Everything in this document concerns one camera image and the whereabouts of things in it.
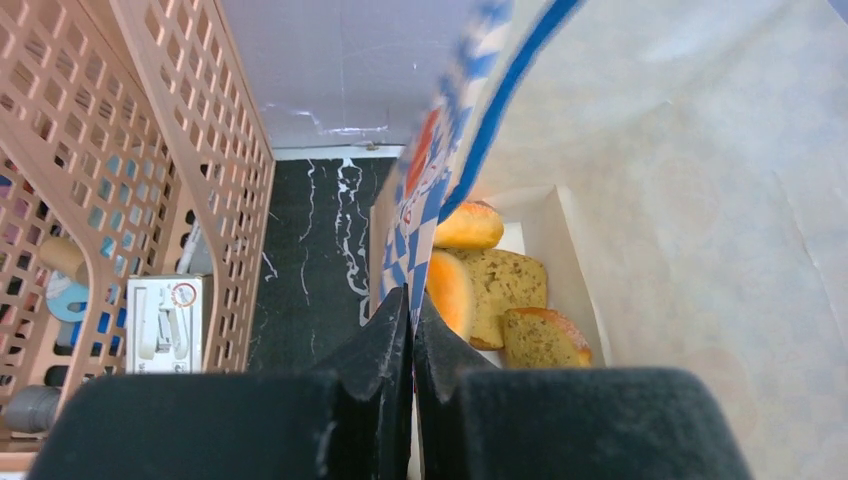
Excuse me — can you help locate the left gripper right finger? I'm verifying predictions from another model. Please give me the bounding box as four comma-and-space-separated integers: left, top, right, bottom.
414, 301, 751, 479

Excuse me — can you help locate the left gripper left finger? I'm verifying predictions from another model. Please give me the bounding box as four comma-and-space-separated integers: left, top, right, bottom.
28, 287, 412, 479

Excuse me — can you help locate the orange fake donut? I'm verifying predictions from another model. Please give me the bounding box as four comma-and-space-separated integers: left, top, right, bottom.
426, 250, 476, 342

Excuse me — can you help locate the blue checkered paper bag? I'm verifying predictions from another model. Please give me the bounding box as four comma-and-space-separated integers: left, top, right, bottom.
369, 1, 847, 479

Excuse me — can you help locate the fake crusted bread slice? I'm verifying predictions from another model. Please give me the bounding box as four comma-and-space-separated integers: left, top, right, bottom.
502, 307, 592, 369

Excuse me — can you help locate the fake herb bread slice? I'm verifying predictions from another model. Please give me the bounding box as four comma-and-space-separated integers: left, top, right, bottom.
448, 249, 548, 351

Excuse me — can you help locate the fake round bun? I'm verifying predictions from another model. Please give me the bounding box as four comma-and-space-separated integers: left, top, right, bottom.
433, 202, 504, 249

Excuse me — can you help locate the white stapler box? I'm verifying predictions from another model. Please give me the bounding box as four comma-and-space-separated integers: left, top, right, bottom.
126, 274, 213, 374

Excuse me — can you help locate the peach plastic file organizer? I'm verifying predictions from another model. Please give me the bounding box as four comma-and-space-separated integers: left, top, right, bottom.
1, 1, 275, 478

